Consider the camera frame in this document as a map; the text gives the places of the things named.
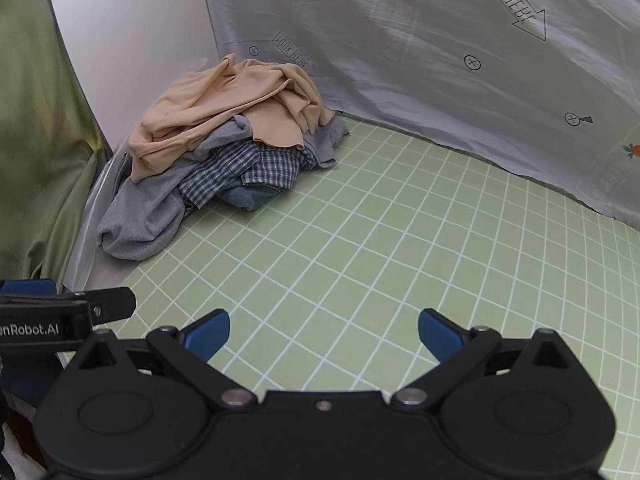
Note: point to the beige long-sleeve shirt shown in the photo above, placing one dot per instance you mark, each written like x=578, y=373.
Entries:
x=225, y=105

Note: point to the blue plaid shirt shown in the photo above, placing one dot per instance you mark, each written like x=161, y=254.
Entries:
x=225, y=167

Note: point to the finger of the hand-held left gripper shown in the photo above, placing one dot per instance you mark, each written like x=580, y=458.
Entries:
x=115, y=302

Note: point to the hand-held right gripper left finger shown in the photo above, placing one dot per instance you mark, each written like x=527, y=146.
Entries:
x=207, y=332

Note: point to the white board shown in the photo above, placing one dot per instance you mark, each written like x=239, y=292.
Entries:
x=140, y=35

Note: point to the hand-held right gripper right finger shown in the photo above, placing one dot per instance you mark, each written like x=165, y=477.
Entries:
x=435, y=332

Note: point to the grey shirt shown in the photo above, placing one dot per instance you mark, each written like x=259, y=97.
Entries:
x=145, y=210

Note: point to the blue denim garment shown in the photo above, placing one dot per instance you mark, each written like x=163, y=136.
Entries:
x=250, y=197

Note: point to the green curtain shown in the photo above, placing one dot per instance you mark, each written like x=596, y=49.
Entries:
x=35, y=135

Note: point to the grey printed quilt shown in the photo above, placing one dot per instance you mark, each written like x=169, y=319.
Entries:
x=400, y=50

